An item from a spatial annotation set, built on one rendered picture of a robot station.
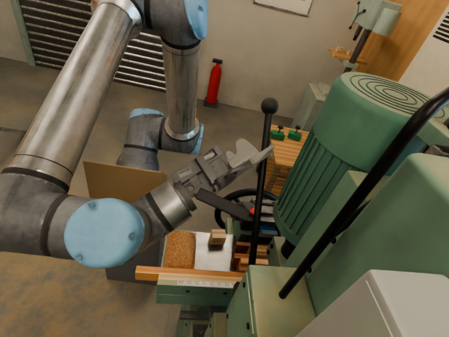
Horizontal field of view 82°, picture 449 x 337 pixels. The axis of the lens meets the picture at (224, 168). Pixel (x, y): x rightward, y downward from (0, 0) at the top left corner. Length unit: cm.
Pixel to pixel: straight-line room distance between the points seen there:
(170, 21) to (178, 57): 11
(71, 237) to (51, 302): 145
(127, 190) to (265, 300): 96
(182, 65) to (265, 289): 65
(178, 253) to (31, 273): 128
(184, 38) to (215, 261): 64
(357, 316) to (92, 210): 31
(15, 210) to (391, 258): 43
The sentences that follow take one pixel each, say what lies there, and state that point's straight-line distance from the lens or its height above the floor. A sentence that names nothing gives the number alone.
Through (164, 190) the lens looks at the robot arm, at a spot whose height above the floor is 125.
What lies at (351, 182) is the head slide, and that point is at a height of 142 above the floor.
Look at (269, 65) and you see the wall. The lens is 357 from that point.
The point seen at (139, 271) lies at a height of 94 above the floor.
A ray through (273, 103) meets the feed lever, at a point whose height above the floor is 141.
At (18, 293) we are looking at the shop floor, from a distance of 191.
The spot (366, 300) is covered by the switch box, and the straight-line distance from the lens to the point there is 20.
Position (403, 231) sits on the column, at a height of 147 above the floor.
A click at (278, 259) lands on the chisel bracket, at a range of 69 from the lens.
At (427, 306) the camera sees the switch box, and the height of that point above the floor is 148.
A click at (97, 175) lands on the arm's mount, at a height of 80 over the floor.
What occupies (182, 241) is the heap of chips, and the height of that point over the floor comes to 94.
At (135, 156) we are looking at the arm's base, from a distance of 116.
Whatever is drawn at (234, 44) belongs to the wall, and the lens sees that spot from 348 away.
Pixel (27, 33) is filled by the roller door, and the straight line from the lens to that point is 429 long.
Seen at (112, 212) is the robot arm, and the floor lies 133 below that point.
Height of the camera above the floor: 161
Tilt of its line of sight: 39 degrees down
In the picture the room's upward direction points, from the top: 15 degrees clockwise
